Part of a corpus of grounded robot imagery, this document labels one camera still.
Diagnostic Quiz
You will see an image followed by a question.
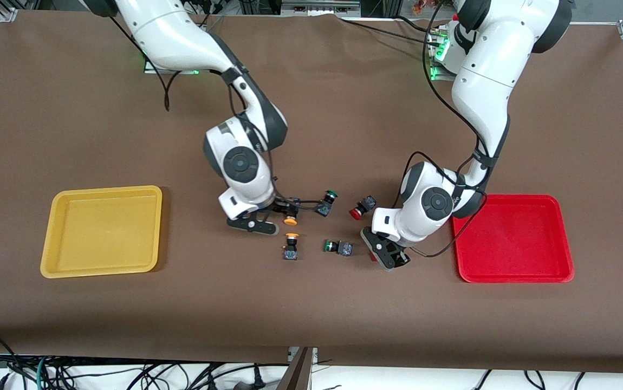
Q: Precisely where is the dark metal post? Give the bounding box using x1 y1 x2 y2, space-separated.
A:
276 349 313 390

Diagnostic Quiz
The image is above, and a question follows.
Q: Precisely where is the teal floor cable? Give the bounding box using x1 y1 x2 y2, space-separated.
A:
36 355 53 390

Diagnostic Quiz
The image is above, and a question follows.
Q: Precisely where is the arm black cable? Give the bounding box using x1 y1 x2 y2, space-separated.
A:
393 0 490 258
108 11 187 113

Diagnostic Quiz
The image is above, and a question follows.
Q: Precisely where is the yellow plastic tray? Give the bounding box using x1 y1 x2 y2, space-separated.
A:
40 185 164 279

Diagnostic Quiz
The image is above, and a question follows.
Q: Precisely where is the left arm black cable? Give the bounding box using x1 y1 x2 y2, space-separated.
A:
393 0 490 258

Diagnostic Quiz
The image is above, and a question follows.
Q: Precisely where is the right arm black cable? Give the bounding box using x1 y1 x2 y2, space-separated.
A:
108 11 187 113

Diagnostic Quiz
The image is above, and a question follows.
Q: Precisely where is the grey metal fixture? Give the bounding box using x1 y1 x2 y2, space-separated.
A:
281 0 362 17

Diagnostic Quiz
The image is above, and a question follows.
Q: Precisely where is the brown table cover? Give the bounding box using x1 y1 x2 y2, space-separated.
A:
0 10 623 374

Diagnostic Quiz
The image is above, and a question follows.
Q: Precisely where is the black cable on table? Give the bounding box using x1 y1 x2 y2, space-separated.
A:
336 15 443 47

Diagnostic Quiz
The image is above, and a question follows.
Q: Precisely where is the small metal bracket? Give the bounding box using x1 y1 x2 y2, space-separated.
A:
288 347 319 365

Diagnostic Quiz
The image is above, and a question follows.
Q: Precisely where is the green push button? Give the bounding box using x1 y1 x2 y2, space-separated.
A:
323 239 353 257
315 190 340 218

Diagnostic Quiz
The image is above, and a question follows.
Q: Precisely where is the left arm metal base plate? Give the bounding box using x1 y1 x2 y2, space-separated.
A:
429 30 456 82

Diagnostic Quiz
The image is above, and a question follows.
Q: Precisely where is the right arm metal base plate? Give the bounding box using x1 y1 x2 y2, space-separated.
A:
142 51 199 75

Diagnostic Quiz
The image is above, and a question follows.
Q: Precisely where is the red plastic tray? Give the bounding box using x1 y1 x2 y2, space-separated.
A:
450 194 575 284

